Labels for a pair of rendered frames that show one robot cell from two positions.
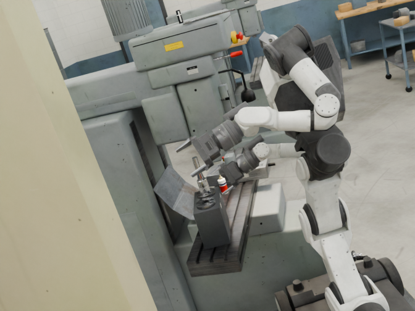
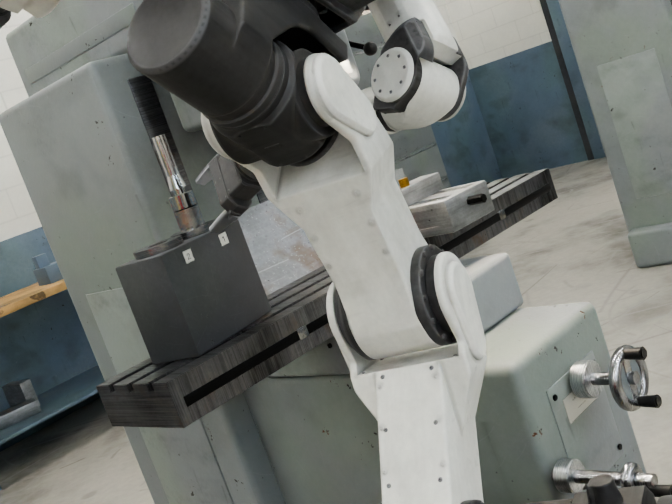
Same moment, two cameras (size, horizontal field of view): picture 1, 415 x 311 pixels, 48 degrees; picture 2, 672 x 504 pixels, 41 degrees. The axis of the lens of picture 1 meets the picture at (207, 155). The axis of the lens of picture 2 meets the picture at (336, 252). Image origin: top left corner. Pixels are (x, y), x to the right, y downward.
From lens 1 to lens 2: 1.38 m
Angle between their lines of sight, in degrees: 31
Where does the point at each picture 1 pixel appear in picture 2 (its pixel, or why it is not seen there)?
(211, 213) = (147, 268)
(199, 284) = (297, 484)
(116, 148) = (95, 131)
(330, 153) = (151, 37)
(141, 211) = not seen: hidden behind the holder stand
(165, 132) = not seen: hidden behind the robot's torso
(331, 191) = (351, 213)
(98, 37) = (508, 19)
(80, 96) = (65, 26)
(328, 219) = (376, 308)
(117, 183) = (111, 214)
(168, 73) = not seen: outside the picture
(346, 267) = (421, 468)
